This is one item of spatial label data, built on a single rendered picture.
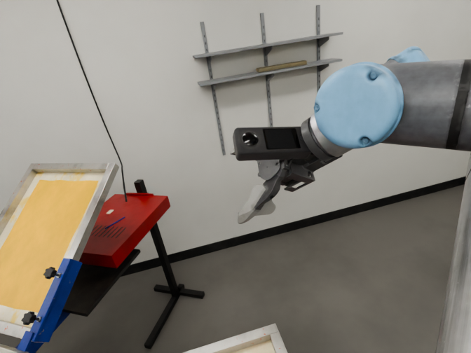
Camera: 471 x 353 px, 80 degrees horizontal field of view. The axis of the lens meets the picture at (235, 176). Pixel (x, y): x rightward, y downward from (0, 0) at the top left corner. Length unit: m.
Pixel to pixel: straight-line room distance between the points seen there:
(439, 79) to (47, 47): 2.46
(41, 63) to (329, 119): 2.43
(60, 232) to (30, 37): 1.50
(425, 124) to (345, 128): 0.06
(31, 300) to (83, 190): 0.51
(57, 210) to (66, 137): 1.10
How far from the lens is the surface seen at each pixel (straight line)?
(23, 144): 2.78
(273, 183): 0.45
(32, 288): 1.55
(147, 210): 1.95
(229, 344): 1.26
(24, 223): 1.78
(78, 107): 2.57
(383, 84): 0.26
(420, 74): 0.29
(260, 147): 0.41
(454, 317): 0.20
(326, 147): 0.42
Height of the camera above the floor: 2.04
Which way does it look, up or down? 26 degrees down
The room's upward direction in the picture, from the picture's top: 9 degrees counter-clockwise
